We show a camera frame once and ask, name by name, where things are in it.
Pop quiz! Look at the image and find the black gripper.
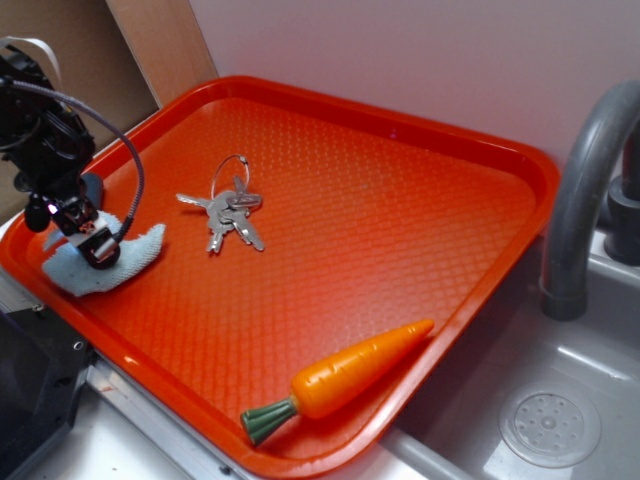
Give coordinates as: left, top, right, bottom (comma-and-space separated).
1, 45, 104, 209

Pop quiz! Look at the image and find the light blue cloth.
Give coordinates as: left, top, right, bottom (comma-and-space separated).
42, 224, 166, 297

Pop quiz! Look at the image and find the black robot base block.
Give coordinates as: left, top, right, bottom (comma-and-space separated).
1, 305, 93, 479

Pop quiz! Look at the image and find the brown cardboard panel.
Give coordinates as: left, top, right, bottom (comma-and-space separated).
0, 0, 160, 226

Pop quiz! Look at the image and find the silver key bunch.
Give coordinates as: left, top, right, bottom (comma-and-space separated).
176, 176, 265, 254

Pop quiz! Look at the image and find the wooden board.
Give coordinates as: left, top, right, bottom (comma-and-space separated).
106, 0, 218, 107

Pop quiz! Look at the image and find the orange plastic tray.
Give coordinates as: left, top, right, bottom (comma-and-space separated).
1, 77, 559, 479

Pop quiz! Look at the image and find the orange toy carrot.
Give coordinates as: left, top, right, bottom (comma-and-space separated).
240, 320, 434, 446

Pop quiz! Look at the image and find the grey plastic sink basin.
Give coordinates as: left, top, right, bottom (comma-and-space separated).
383, 247, 639, 479

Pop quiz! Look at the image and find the grey sink faucet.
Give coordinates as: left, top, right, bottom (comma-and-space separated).
539, 80, 639, 321

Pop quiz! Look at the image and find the round sink drain strainer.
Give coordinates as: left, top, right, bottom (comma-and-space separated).
499, 382, 601, 469

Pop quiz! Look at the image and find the gripper mounted camera module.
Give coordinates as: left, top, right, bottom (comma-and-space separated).
24, 193, 120, 270

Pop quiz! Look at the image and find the grey braided cable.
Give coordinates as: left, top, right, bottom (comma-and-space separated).
0, 77, 147, 246

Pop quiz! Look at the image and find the silver key ring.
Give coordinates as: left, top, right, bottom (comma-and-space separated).
210, 154, 250, 200

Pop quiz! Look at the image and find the white flat ribbon cable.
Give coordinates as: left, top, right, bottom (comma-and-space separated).
0, 35, 64, 84

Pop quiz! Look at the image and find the dark faucet handle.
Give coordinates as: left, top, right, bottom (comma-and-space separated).
604, 126, 639, 266

